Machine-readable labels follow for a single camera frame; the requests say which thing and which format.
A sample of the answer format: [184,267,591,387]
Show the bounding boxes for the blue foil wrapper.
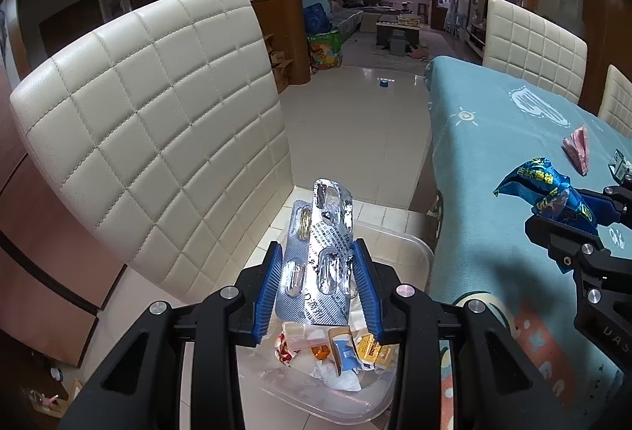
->
[494,157,615,273]

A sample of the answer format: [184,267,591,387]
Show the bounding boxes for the silver blister pack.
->
[296,177,357,326]

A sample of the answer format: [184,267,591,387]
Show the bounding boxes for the white standing air conditioner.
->
[457,0,477,36]

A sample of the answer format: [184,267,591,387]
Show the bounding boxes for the pile of cardboard boxes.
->
[264,32,294,92]

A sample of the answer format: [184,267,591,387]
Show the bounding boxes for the cream quilted leather chair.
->
[10,0,435,430]
[481,0,588,106]

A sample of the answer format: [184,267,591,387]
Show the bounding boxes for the red and white wrapper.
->
[274,321,327,364]

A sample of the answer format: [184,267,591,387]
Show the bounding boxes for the grey sofa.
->
[301,0,366,36]

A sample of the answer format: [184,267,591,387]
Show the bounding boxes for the blue and white sachet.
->
[328,328,359,372]

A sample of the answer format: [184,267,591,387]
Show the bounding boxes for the white chair right edge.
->
[597,64,632,139]

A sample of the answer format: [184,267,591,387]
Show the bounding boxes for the yellow packet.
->
[355,334,391,366]

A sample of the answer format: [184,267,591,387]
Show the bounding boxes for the clear plastic container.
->
[237,225,435,426]

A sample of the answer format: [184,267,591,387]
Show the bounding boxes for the blister pack with yellow capsules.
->
[275,199,317,319]

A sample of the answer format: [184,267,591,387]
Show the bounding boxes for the colourful printed bag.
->
[307,30,344,71]

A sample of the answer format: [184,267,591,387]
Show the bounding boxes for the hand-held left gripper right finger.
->
[352,238,578,430]

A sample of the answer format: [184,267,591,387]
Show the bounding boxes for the light blue printed tablecloth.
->
[425,56,632,430]

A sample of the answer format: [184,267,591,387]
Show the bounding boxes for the trash items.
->
[291,353,366,391]

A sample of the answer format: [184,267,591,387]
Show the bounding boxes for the pink crumpled wrapper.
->
[563,124,592,174]

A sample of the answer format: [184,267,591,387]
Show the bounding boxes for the wooden counter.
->
[252,0,309,87]

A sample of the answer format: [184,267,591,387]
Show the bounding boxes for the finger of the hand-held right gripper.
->
[524,211,632,364]
[573,184,632,258]

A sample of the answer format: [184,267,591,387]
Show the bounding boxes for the coffee table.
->
[376,12,421,45]

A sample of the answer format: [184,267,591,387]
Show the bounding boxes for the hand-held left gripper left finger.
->
[56,240,284,430]

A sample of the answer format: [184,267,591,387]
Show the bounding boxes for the dark blue bag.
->
[302,5,331,34]

